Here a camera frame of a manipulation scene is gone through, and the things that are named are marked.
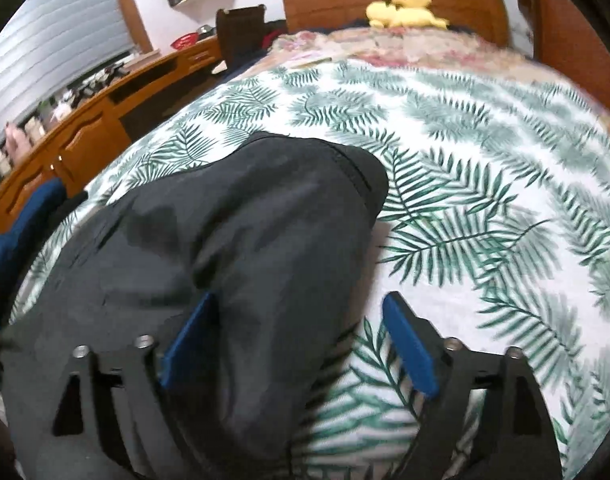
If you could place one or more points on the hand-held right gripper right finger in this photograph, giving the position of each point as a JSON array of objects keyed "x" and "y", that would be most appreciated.
[{"x": 410, "y": 350}]

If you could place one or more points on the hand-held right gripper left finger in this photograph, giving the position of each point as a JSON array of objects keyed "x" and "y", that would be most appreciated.
[{"x": 190, "y": 345}]

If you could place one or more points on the black jacket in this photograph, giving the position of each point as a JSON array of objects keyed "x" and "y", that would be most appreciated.
[{"x": 235, "y": 235}]

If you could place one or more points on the leaf-print bed sheet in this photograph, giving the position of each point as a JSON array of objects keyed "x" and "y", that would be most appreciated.
[{"x": 485, "y": 185}]

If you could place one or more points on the wooden desk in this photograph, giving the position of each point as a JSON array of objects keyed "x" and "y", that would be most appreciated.
[{"x": 85, "y": 145}]

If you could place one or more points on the row of small jars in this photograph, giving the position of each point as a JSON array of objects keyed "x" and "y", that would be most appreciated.
[{"x": 20, "y": 150}]

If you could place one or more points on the black gadget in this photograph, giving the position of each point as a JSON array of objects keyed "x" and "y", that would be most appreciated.
[
  {"x": 84, "y": 92},
  {"x": 116, "y": 72}
]

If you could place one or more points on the red plastic basket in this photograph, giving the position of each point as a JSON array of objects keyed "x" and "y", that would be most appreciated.
[{"x": 186, "y": 41}]

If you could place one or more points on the floral quilt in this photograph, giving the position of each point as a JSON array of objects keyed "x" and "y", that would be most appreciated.
[{"x": 385, "y": 45}]

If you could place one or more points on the brown chair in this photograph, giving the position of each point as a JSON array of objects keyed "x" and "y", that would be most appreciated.
[{"x": 240, "y": 30}]

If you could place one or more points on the grey window blind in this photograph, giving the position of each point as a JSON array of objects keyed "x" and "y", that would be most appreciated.
[{"x": 60, "y": 35}]

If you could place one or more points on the yellow plush toy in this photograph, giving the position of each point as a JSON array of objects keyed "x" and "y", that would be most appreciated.
[{"x": 405, "y": 10}]

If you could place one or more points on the wooden window frame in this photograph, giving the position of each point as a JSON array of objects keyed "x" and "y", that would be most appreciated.
[{"x": 135, "y": 10}]

